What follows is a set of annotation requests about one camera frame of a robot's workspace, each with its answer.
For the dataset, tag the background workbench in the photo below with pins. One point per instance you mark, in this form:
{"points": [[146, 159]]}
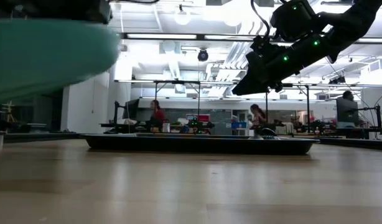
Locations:
{"points": [[132, 126]]}

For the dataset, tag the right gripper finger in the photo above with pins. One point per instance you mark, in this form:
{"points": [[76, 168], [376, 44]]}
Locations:
{"points": [[259, 87], [248, 79]]}

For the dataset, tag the red box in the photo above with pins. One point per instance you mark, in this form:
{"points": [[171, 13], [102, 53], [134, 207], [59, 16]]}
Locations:
{"points": [[204, 118]]}

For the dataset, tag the white container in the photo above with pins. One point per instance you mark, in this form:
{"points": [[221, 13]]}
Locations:
{"points": [[166, 127]]}

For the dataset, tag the person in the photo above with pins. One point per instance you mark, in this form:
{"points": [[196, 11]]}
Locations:
{"points": [[348, 95], [158, 115], [259, 116]]}

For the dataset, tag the black ceiling spotlight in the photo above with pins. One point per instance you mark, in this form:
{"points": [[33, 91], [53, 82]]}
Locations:
{"points": [[203, 55]]}

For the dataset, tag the long ceiling light strip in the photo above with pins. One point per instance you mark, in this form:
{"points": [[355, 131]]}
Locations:
{"points": [[161, 36], [228, 37], [373, 40]]}

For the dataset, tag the black monitor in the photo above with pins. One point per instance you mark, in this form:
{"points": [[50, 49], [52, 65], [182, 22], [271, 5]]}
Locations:
{"points": [[132, 109], [347, 110]]}

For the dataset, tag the blue box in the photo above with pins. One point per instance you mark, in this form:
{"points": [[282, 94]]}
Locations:
{"points": [[238, 125]]}

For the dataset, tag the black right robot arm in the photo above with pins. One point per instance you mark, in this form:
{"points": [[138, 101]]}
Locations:
{"points": [[349, 21]]}

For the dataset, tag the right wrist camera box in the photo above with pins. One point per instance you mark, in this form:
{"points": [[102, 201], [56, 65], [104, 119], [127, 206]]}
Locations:
{"points": [[292, 18]]}

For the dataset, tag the black rectangular tray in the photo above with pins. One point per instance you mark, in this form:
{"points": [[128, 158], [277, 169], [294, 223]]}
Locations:
{"points": [[194, 147]]}

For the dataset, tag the round pendant lamp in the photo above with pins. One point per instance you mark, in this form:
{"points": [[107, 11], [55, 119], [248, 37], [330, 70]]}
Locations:
{"points": [[182, 17]]}

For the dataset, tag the black pole stand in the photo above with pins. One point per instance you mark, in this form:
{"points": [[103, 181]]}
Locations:
{"points": [[378, 119]]}

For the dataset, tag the black overhead frame rig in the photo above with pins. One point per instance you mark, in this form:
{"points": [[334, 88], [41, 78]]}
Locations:
{"points": [[155, 99], [307, 102]]}

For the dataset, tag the wooden easel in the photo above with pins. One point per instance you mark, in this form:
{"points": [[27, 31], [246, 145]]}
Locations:
{"points": [[8, 109]]}

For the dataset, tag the black overhead camera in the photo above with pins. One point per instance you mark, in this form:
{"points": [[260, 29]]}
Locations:
{"points": [[337, 80]]}

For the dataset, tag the background robot with green lights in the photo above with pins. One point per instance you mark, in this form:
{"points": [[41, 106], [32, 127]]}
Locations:
{"points": [[195, 124]]}

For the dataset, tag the teal bowl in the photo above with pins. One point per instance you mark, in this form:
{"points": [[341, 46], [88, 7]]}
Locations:
{"points": [[48, 56]]}

